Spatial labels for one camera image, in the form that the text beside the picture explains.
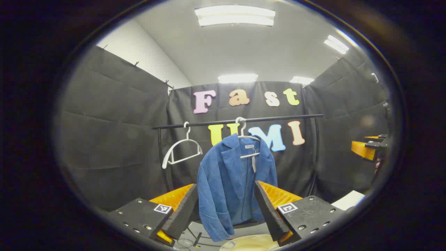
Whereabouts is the blue corduroy jacket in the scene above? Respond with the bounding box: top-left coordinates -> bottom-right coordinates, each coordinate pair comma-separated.
197,134 -> 278,243

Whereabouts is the black backdrop cloth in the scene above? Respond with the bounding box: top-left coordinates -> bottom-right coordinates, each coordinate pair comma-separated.
57,45 -> 391,213

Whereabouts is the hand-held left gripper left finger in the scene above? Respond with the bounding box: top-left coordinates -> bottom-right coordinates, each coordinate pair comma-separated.
105,184 -> 199,248

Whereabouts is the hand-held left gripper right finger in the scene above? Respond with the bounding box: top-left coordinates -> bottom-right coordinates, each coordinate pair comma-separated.
254,180 -> 346,246

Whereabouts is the white plastic hanger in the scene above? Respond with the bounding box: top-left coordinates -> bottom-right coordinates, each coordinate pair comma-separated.
162,121 -> 203,169
236,117 -> 261,159

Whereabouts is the black clothes rack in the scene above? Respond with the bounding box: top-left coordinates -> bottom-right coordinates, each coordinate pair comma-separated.
151,114 -> 324,199

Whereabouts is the black cable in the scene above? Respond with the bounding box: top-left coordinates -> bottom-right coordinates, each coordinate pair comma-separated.
176,227 -> 209,250

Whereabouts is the white flat panel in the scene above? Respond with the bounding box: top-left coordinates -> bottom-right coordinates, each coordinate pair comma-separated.
331,190 -> 366,211

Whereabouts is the long ceiling light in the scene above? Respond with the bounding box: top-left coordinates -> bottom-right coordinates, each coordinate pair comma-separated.
194,5 -> 276,27
218,73 -> 259,84
324,34 -> 349,55
290,76 -> 315,86

